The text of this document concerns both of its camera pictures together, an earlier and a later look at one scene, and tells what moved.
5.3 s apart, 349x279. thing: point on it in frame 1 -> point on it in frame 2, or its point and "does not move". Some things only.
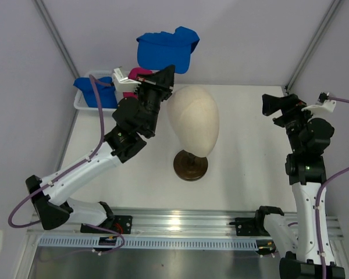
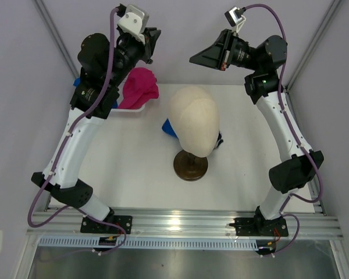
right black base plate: (248, 226) does not move
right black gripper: (290, 106) -> (218, 55)
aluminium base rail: (168, 224) does not move
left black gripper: (161, 82) -> (150, 35)
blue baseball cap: (157, 51) -> (167, 129)
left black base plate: (122, 224) does not move
